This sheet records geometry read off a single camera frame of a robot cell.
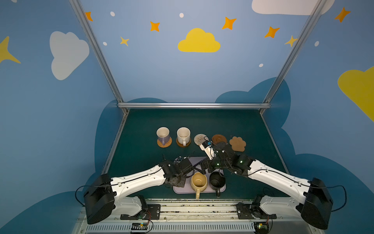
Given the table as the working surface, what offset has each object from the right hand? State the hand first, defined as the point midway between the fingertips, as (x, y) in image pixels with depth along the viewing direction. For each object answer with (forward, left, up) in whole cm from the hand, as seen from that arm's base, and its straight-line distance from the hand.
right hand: (200, 162), depth 76 cm
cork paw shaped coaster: (+22, -28, -16) cm, 39 cm away
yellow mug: (-6, 0, -15) cm, 16 cm away
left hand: (-7, +10, -9) cm, 15 cm away
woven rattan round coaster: (+19, +23, -15) cm, 33 cm away
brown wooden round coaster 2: (+27, -14, -15) cm, 34 cm away
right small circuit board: (-25, -33, -19) cm, 45 cm away
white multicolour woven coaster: (+26, 0, -15) cm, 30 cm away
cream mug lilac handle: (+25, +26, -11) cm, 37 cm away
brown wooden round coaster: (+17, +12, -11) cm, 24 cm away
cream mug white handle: (+26, +11, -11) cm, 30 cm away
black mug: (-4, -11, -14) cm, 19 cm away
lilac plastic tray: (-10, +6, -14) cm, 18 cm away
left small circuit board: (-28, +30, -18) cm, 45 cm away
